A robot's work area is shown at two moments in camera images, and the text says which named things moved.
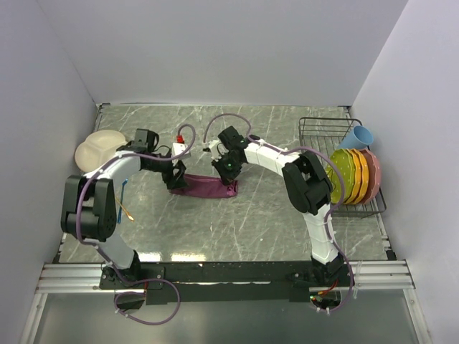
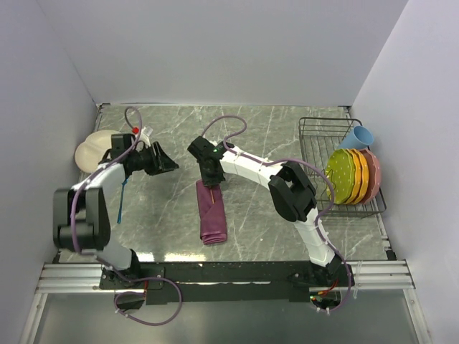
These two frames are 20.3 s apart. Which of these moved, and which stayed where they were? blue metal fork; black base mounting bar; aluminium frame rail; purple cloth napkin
Moved: purple cloth napkin
Stayed: aluminium frame rail; black base mounting bar; blue metal fork
